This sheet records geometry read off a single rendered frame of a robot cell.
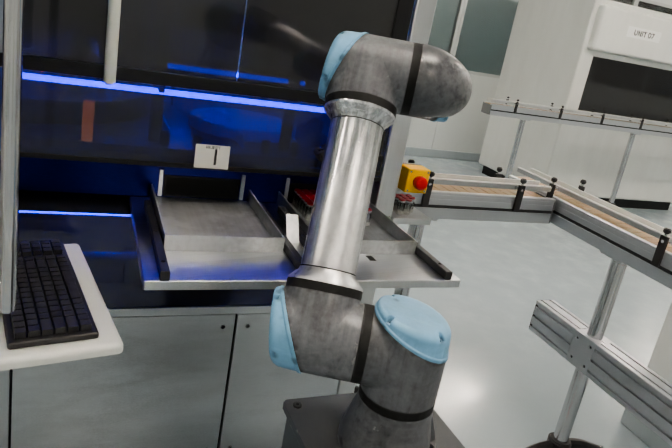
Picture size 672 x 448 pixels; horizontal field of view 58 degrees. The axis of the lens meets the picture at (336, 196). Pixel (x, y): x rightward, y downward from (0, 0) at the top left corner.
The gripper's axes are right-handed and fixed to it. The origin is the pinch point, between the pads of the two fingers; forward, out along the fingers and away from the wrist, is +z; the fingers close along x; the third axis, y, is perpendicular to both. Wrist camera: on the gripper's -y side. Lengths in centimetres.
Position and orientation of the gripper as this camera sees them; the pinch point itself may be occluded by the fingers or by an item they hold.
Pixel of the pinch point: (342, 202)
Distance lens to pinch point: 154.8
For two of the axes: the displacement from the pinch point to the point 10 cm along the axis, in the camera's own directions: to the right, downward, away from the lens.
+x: -3.5, -3.3, 8.8
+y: 9.2, 0.5, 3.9
